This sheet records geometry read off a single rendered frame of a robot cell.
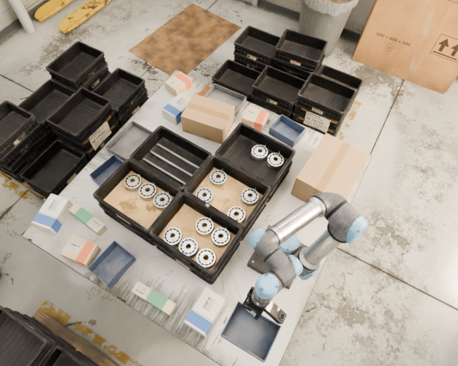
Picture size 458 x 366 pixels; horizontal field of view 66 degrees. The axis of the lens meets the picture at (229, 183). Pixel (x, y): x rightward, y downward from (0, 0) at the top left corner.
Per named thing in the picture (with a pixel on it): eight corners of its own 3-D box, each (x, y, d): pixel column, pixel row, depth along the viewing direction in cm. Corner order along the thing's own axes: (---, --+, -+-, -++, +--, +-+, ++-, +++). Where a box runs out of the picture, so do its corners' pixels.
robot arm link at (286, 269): (286, 243, 127) (264, 261, 123) (307, 268, 124) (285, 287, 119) (280, 250, 134) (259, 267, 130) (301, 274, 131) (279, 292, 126)
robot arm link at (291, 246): (283, 232, 193) (288, 223, 181) (300, 251, 189) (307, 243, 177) (267, 245, 189) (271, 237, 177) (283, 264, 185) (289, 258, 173)
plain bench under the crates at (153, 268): (342, 202, 299) (372, 155, 239) (254, 392, 228) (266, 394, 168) (183, 126, 337) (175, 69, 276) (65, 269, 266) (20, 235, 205)
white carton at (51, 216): (56, 234, 206) (49, 229, 198) (38, 229, 207) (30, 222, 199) (74, 205, 215) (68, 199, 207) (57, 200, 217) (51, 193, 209)
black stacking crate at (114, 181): (184, 200, 206) (182, 191, 196) (151, 240, 193) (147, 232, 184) (131, 168, 216) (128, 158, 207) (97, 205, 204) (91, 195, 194)
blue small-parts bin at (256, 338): (279, 328, 149) (281, 326, 142) (263, 362, 142) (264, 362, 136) (238, 303, 153) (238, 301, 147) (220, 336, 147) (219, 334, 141)
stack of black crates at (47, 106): (65, 105, 327) (49, 78, 298) (90, 118, 320) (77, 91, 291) (33, 135, 310) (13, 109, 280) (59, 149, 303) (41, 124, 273)
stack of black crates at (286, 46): (318, 81, 351) (331, 42, 311) (305, 102, 336) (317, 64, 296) (280, 65, 360) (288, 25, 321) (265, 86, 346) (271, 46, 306)
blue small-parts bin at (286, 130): (304, 134, 247) (306, 128, 241) (292, 147, 240) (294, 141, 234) (280, 120, 252) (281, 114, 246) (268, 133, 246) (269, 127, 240)
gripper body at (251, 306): (251, 291, 143) (254, 281, 133) (269, 302, 141) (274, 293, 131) (241, 307, 139) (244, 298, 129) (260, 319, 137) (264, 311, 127)
